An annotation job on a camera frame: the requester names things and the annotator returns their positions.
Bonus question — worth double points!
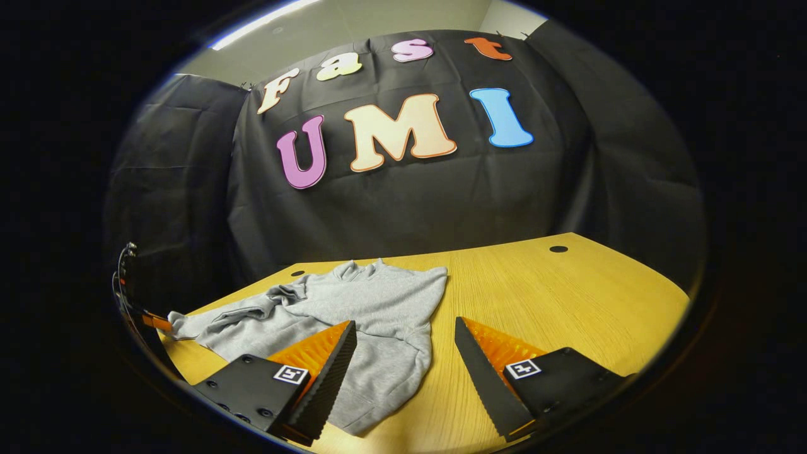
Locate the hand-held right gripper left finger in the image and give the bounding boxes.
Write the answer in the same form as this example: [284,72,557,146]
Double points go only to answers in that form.
[192,320,358,447]

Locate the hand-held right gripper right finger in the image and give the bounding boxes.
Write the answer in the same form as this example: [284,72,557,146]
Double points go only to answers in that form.
[455,316,637,442]

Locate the grey sweatshirt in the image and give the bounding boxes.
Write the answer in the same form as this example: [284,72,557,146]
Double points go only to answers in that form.
[168,259,449,437]

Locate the black backdrop cloth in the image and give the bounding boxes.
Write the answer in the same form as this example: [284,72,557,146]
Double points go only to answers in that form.
[104,19,705,310]

